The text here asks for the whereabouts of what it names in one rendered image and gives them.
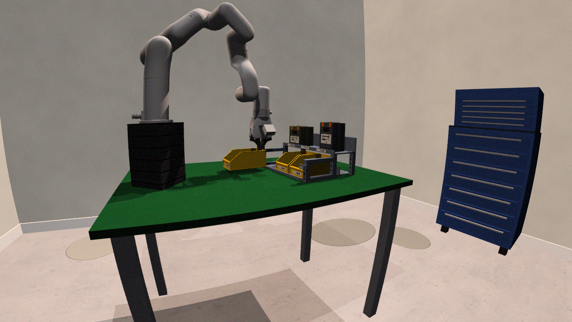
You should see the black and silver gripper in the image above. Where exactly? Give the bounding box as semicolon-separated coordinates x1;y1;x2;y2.
249;115;272;151

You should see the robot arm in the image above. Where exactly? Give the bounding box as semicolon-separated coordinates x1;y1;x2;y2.
132;2;272;123

